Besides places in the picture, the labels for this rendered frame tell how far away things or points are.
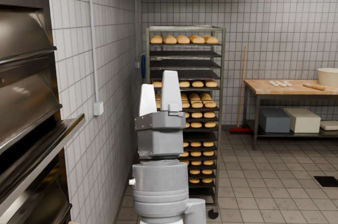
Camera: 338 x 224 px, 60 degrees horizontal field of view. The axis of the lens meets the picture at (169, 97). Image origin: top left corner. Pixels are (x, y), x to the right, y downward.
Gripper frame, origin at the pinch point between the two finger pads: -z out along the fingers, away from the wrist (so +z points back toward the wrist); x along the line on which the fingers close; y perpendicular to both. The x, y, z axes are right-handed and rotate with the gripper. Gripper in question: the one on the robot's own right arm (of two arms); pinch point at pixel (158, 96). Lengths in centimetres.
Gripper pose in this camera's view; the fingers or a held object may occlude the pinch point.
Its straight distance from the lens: 48.6
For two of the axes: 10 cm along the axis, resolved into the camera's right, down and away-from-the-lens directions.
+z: 0.3, 9.9, -1.5
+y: -9.2, -0.3, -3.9
